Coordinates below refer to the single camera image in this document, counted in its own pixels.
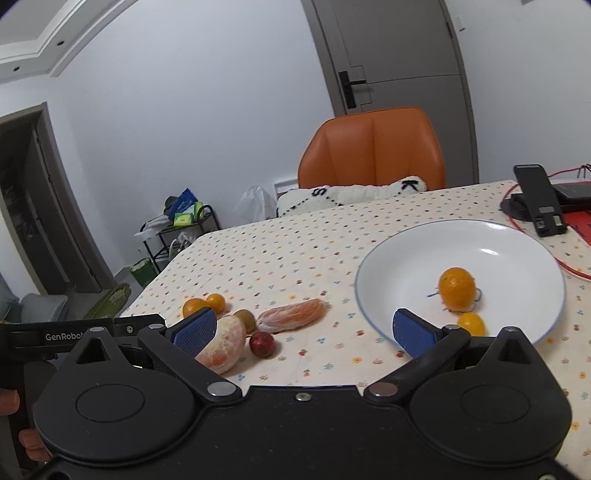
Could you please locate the white ceramic plate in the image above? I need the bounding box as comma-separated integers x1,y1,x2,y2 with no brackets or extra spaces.
355,220,566,343

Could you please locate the small orange kumquat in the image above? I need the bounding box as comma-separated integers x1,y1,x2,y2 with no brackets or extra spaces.
205,293,226,314
457,312,487,337

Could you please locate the black phone stand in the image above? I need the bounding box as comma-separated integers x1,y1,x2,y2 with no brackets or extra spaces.
513,164,567,237

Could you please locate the white fluffy cushion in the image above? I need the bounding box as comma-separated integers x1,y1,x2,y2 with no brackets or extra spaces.
276,176,428,218

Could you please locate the floral dotted tablecloth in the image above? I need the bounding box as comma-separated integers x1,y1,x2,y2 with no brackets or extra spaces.
115,178,591,480

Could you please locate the large orange mandarin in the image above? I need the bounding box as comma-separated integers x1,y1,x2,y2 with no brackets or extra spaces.
438,267,477,312

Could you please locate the peeled pomelo chunk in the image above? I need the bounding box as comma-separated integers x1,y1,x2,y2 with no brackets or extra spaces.
194,315,246,375

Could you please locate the black power bank device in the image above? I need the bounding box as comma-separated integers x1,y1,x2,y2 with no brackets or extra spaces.
553,182,591,202

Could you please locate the brown longan fruit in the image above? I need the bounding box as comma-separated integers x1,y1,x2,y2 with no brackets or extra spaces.
233,309,256,334

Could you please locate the grey door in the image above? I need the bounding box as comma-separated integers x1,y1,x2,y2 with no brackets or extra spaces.
303,0,479,187

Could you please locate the small red fruit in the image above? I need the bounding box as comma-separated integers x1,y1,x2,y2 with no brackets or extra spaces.
249,332,276,359

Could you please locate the black door handle lock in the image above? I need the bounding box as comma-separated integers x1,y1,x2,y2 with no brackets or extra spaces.
338,70,367,109

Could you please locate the small orange kumquat on table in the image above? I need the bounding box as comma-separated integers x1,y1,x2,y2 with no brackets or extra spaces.
205,293,226,314

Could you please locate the white plastic bag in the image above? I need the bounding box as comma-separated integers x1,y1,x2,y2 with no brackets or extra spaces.
233,185,276,225

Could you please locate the orange leather chair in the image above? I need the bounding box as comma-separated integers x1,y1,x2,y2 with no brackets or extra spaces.
297,107,446,190

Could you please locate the left human hand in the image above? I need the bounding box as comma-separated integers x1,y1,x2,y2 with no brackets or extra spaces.
0,389,50,463

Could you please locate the black metal shelf rack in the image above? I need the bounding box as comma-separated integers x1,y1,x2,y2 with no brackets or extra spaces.
135,202,221,274

